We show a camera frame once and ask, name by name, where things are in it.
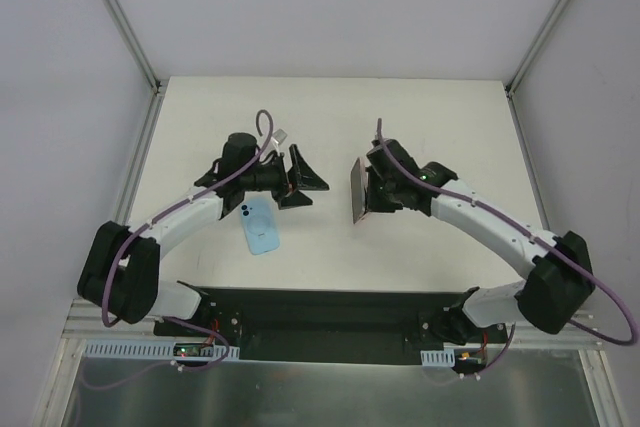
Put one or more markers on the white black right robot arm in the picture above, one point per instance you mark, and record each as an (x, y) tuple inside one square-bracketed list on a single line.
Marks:
[(553, 270)]

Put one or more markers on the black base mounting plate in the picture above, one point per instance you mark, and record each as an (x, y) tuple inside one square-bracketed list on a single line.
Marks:
[(247, 318)]

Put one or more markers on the aluminium corner post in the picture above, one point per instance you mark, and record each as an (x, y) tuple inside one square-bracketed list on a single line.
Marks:
[(542, 36), (133, 44)]

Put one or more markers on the left aluminium corner post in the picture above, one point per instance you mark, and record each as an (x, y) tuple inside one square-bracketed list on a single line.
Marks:
[(133, 44)]

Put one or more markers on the right aluminium corner post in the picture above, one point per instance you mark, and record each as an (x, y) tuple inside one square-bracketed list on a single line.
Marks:
[(542, 36)]

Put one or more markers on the aluminium front frame rail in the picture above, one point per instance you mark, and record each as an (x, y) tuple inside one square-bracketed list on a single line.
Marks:
[(84, 322)]

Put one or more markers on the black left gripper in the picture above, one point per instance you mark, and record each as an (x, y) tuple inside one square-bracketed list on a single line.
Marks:
[(290, 180)]

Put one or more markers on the light blue phone case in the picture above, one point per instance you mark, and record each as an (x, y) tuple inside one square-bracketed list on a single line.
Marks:
[(259, 226)]

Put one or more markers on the pink phone case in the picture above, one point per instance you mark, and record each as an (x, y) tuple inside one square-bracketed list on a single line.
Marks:
[(359, 189)]

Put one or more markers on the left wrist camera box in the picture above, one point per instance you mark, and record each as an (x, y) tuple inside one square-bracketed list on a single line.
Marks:
[(277, 139)]

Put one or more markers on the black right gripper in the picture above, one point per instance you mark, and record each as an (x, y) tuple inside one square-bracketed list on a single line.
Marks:
[(371, 192)]

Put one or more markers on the right white cable duct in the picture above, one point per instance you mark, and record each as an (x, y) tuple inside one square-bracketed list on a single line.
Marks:
[(444, 358)]

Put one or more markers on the left white cable duct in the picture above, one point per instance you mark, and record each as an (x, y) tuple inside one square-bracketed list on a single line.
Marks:
[(159, 350)]

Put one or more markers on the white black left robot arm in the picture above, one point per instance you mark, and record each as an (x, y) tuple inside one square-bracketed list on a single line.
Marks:
[(122, 272)]

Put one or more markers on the white cable duct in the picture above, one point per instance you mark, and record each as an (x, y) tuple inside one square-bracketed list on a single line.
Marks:
[(444, 358), (159, 350)]

